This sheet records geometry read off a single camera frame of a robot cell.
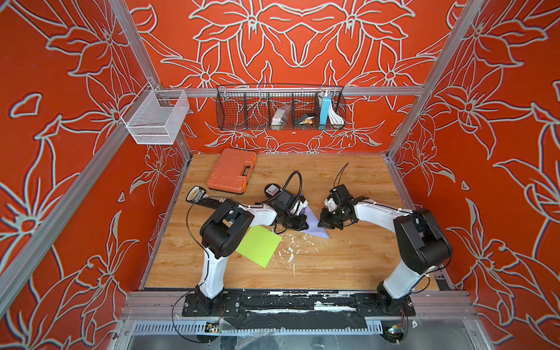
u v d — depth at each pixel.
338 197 0.76
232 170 1.07
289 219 0.81
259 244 0.87
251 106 1.00
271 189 1.03
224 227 0.53
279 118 0.90
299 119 0.90
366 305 0.73
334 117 0.92
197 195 1.02
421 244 0.47
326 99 0.83
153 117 0.93
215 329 0.72
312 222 0.92
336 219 0.79
